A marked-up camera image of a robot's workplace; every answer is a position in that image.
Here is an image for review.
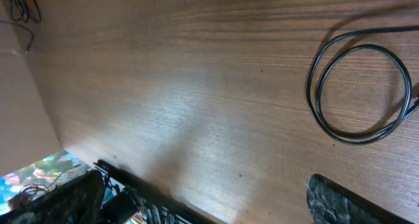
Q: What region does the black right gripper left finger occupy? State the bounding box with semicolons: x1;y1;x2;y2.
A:
1;170;105;224

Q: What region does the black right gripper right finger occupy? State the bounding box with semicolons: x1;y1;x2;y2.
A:
304;174;412;224

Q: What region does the black cable bundle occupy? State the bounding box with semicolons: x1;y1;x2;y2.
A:
0;0;43;53

